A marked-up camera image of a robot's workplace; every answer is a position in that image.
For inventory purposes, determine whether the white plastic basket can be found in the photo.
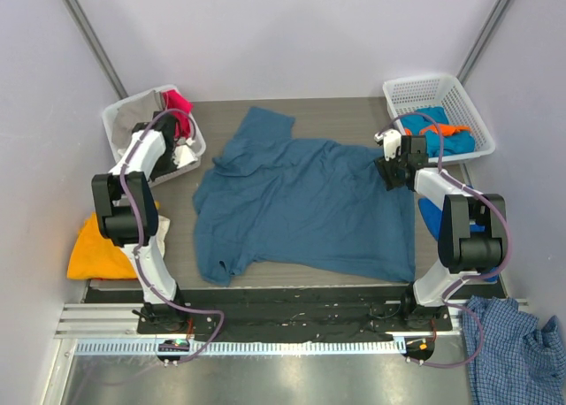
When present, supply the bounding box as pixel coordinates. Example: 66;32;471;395
382;73;495;165
102;84;206;186

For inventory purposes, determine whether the dark teal blue t-shirt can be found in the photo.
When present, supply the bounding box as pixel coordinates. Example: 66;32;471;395
193;107;416;286

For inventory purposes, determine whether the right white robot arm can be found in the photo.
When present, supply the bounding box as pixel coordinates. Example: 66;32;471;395
375;129;509;330

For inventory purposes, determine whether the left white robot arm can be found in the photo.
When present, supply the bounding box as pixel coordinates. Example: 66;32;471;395
91;111;188;333

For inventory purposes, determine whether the pink shirt in basket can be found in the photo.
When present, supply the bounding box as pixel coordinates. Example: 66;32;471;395
161;89;193;139

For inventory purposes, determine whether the white shirt in basket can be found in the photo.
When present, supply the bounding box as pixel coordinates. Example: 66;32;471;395
115;143;199;170

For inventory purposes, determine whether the bright blue folded shirt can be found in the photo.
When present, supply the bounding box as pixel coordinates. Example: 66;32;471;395
417;198;499;284

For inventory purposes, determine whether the orange shirt in basket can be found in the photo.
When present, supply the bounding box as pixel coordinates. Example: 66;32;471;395
403;124;471;136

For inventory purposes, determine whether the turquoise shirt in basket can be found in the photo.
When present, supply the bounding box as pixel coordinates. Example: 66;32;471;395
401;106;476;157

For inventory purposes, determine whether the yellow orange folded shirt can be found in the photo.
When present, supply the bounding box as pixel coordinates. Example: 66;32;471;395
66;212;137;280

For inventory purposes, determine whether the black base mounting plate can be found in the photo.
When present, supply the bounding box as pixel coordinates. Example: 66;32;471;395
133;287;452;343

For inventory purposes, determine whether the blue checkered cloth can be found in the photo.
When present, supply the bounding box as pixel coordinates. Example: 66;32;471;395
462;296;565;404

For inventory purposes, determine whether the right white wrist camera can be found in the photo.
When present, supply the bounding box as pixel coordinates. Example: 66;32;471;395
374;129;402;161

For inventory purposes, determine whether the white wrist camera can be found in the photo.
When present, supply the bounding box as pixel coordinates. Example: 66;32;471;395
172;143;198;169
374;129;402;161

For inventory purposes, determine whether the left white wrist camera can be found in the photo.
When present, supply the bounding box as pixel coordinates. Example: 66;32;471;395
172;143;198;169

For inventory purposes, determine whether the left corner metal post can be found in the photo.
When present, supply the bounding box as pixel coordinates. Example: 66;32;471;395
62;0;128;99

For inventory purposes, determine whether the corner metal post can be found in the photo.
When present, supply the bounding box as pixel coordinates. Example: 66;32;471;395
62;0;128;99
456;0;515;85

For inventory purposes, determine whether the right corner metal post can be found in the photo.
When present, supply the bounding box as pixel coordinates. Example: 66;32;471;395
456;0;515;85

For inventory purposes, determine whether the aluminium rail frame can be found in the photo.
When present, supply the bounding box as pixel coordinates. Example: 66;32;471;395
56;300;462;343

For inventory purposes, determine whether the white slotted cable duct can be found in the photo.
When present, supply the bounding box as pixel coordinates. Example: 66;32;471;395
74;337;406;357

